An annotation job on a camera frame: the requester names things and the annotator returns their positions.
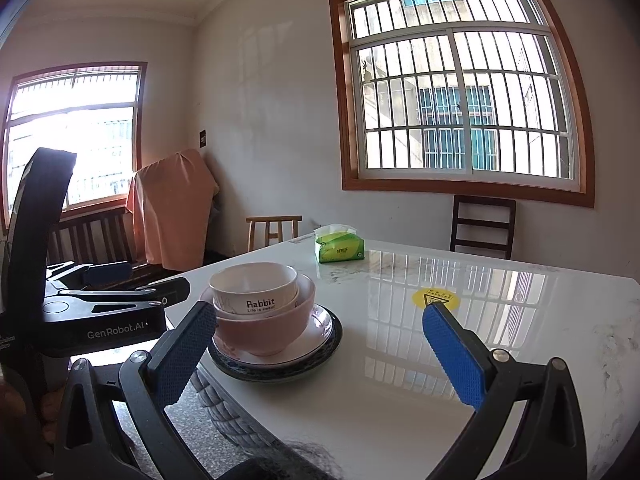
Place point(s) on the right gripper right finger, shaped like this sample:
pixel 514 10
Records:
pixel 464 358

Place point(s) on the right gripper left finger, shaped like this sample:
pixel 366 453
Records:
pixel 174 358

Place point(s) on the pink bowl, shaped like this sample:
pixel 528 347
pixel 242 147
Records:
pixel 271 334

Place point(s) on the white rabbit bowl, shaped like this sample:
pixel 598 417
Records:
pixel 254 288

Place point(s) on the white plate pink roses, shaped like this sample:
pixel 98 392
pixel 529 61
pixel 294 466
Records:
pixel 317 333

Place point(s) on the yellow hot warning sticker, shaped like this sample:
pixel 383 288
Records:
pixel 423 297

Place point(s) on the dark slatted bench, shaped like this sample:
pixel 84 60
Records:
pixel 99 237

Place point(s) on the dark wooden chair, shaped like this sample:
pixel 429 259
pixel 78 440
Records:
pixel 486 234

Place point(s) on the orange cloth covered furniture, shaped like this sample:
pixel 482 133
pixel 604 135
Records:
pixel 170 202

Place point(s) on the green tissue pack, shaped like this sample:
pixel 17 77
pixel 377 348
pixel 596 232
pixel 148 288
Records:
pixel 338 243

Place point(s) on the light wooden chair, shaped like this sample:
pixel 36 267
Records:
pixel 272 228

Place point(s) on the side window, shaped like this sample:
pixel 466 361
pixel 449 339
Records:
pixel 93 110

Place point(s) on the black wall switch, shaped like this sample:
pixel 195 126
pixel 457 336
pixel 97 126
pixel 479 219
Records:
pixel 202 139

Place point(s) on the barred window wooden frame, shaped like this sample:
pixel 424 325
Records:
pixel 480 97

